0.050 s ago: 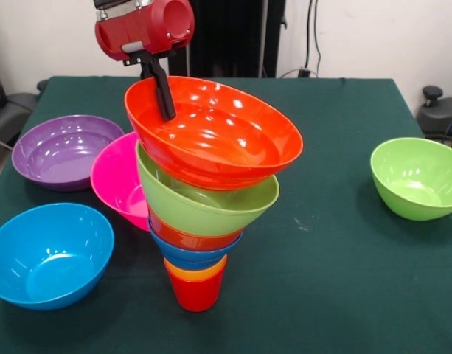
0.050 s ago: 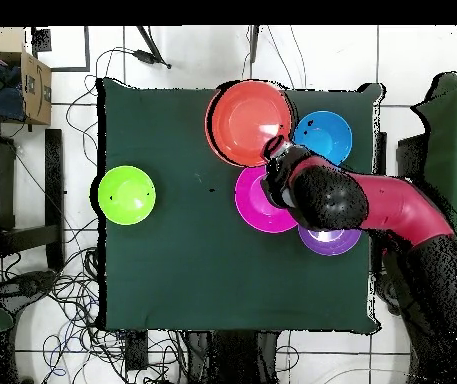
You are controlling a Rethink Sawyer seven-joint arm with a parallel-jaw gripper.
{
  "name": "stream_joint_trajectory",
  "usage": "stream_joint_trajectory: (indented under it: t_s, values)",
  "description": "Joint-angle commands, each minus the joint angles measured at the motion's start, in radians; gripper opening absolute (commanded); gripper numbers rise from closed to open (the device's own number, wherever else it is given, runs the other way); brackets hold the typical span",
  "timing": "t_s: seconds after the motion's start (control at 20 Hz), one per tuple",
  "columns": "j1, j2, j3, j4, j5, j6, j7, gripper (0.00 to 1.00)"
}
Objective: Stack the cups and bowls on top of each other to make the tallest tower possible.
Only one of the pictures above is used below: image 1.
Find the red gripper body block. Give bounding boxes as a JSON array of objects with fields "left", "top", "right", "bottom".
[{"left": 94, "top": 0, "right": 195, "bottom": 67}]

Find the large orange-red plastic bowl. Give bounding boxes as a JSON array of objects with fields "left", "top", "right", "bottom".
[{"left": 124, "top": 76, "right": 305, "bottom": 191}]

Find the green plastic bowl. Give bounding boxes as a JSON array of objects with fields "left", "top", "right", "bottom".
[
  {"left": 136, "top": 142, "right": 281, "bottom": 237},
  {"left": 370, "top": 137, "right": 452, "bottom": 222}
]

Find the small ribbed orange-red bowl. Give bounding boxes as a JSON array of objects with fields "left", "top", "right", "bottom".
[{"left": 147, "top": 212, "right": 245, "bottom": 251}]

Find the small dark blue bowl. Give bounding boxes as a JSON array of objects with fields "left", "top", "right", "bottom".
[{"left": 147, "top": 217, "right": 244, "bottom": 272}]

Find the orange plastic cup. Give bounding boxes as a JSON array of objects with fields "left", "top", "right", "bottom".
[
  {"left": 163, "top": 254, "right": 229, "bottom": 278},
  {"left": 165, "top": 265, "right": 226, "bottom": 283}
]

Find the red plastic cup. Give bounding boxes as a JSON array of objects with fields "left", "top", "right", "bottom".
[{"left": 167, "top": 268, "right": 226, "bottom": 313}]

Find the pink plastic bowl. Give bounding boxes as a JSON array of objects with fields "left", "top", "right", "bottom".
[{"left": 90, "top": 131, "right": 151, "bottom": 232}]

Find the purple plastic bowl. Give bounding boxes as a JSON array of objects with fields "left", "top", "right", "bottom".
[{"left": 11, "top": 114, "right": 125, "bottom": 192}]

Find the dark grey chair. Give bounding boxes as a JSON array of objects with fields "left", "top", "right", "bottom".
[
  {"left": 417, "top": 85, "right": 452, "bottom": 150},
  {"left": 0, "top": 91, "right": 38, "bottom": 148}
]

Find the light blue plastic bowl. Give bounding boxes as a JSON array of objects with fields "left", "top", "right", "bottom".
[{"left": 0, "top": 202, "right": 115, "bottom": 311}]

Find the dark green tablecloth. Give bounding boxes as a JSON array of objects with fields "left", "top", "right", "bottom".
[{"left": 0, "top": 75, "right": 452, "bottom": 354}]

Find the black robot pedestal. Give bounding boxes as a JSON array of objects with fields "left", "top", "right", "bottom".
[{"left": 165, "top": 0, "right": 288, "bottom": 78}]

